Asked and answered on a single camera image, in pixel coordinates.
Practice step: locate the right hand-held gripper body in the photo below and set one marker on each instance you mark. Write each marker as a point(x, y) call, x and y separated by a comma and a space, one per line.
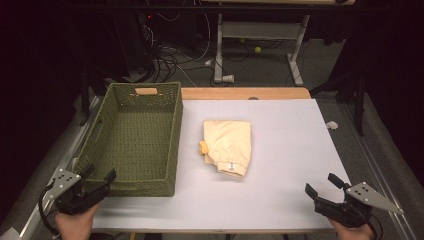
point(353, 208)

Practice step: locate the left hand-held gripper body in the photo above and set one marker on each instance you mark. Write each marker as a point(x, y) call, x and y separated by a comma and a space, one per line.
point(66, 200)

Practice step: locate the green woven basket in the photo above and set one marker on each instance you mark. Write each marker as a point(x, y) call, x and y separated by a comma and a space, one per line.
point(133, 140)

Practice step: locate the cream garment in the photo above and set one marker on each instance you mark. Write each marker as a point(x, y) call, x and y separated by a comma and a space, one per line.
point(228, 143)

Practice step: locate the person's right hand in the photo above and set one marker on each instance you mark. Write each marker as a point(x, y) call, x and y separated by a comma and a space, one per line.
point(351, 233)

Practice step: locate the person's left hand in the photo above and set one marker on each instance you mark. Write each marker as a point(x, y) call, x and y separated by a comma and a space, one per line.
point(75, 226)

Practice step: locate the white table mat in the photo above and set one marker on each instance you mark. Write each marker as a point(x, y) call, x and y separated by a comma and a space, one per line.
point(283, 150)

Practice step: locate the crumpled white paper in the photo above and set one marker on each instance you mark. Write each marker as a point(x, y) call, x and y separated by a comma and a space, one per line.
point(332, 125)

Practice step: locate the black metal stand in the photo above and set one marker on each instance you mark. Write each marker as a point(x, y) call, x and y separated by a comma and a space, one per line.
point(359, 103)
point(84, 100)

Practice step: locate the white paper cup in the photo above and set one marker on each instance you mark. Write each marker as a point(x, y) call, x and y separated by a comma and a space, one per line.
point(228, 79)

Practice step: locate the dark device with red light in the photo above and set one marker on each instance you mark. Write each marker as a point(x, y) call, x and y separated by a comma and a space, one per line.
point(146, 33)

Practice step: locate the white power plug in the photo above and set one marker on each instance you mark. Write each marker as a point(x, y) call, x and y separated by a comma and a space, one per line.
point(208, 62)

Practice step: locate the yellow tennis ball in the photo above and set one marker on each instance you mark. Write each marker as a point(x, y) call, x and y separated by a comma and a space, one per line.
point(257, 49)

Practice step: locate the white desk frame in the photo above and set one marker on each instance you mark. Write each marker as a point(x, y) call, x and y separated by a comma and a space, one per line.
point(260, 30)

